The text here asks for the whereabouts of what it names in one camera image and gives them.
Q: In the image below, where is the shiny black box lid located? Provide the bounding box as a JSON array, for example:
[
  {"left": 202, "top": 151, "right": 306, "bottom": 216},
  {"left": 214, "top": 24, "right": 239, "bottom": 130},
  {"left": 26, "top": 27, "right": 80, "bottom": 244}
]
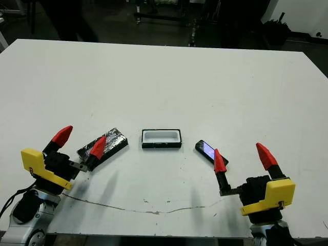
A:
[{"left": 76, "top": 127, "right": 129, "bottom": 171}]

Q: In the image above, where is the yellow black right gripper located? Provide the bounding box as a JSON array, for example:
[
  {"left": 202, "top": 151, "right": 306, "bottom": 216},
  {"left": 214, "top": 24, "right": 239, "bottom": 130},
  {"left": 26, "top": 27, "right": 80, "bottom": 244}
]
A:
[{"left": 213, "top": 142, "right": 296, "bottom": 223}]

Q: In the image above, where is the black bushy plant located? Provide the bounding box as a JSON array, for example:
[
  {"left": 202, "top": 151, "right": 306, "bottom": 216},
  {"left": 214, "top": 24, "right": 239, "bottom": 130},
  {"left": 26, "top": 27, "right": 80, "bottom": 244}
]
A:
[{"left": 262, "top": 12, "right": 292, "bottom": 47}]

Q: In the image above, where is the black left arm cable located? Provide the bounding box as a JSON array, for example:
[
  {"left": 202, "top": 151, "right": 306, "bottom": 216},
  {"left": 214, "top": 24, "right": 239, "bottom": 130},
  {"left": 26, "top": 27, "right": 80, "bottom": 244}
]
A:
[{"left": 0, "top": 188, "right": 35, "bottom": 218}]

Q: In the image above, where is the black wheeled cart frame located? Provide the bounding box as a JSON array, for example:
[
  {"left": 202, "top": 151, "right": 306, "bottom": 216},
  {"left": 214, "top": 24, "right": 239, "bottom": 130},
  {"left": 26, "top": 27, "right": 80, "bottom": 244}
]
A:
[{"left": 133, "top": 0, "right": 195, "bottom": 26}]

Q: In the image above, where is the black phone-like camera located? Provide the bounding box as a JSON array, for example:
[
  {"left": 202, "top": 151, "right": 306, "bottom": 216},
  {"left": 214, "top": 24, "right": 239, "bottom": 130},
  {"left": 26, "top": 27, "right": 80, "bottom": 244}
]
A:
[{"left": 195, "top": 139, "right": 229, "bottom": 166}]

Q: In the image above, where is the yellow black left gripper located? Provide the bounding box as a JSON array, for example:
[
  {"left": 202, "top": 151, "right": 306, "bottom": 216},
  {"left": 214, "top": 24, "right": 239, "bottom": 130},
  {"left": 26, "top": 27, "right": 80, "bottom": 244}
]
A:
[{"left": 20, "top": 125, "right": 107, "bottom": 194}]

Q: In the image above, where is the person in dark trousers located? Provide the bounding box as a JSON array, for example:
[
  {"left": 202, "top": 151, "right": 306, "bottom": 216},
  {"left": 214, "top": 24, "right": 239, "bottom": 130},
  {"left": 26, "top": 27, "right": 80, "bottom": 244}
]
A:
[{"left": 51, "top": 0, "right": 99, "bottom": 42}]

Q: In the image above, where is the black box with white insert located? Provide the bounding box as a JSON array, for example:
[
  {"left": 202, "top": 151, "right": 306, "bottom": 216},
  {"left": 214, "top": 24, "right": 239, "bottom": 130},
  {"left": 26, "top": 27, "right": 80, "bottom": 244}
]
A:
[{"left": 140, "top": 129, "right": 183, "bottom": 150}]

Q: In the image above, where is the white desk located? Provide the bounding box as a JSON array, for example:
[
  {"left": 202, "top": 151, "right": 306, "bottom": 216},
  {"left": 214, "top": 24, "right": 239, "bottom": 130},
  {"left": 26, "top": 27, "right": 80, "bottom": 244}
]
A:
[{"left": 0, "top": 17, "right": 10, "bottom": 53}]

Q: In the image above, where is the metal post on casters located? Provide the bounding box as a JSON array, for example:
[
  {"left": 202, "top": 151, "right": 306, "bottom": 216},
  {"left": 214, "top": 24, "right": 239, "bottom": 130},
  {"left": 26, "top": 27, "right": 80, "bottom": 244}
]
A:
[{"left": 188, "top": 24, "right": 198, "bottom": 47}]

